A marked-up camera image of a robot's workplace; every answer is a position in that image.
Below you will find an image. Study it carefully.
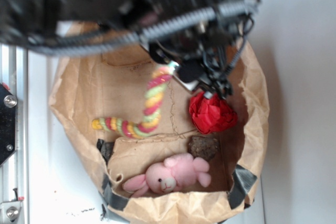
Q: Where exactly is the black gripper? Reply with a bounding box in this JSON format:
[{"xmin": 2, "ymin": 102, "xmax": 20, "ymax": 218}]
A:
[{"xmin": 141, "ymin": 11, "xmax": 252, "ymax": 99}]

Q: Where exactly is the multicolored twisted rope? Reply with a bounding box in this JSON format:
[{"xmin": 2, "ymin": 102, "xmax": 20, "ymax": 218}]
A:
[{"xmin": 91, "ymin": 60, "xmax": 180, "ymax": 139}]

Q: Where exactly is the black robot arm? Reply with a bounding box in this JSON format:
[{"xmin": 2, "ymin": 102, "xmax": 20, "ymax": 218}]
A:
[{"xmin": 1, "ymin": 0, "xmax": 255, "ymax": 99}]

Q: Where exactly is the red crumpled paper ball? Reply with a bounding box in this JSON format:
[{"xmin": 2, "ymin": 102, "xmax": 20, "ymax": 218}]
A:
[{"xmin": 188, "ymin": 92, "xmax": 238, "ymax": 135}]

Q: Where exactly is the brown rock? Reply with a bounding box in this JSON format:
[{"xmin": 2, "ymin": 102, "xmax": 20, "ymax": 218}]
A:
[{"xmin": 188, "ymin": 136, "xmax": 220, "ymax": 161}]

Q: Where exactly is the brown paper bag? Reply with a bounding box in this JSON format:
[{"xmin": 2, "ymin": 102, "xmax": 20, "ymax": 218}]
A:
[{"xmin": 48, "ymin": 22, "xmax": 270, "ymax": 224}]

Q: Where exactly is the pink plush bunny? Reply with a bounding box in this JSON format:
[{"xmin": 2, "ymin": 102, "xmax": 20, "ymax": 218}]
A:
[{"xmin": 122, "ymin": 153, "xmax": 212, "ymax": 197}]

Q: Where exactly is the grey corrugated cable conduit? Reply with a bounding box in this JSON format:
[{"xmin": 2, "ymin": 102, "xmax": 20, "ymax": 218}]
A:
[{"xmin": 26, "ymin": 0, "xmax": 247, "ymax": 56}]

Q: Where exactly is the aluminium extrusion frame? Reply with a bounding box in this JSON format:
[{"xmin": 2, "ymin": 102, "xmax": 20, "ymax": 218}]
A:
[{"xmin": 1, "ymin": 44, "xmax": 29, "ymax": 223}]

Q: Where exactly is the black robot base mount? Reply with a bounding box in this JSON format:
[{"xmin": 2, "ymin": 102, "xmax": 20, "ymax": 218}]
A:
[{"xmin": 0, "ymin": 84, "xmax": 18, "ymax": 166}]

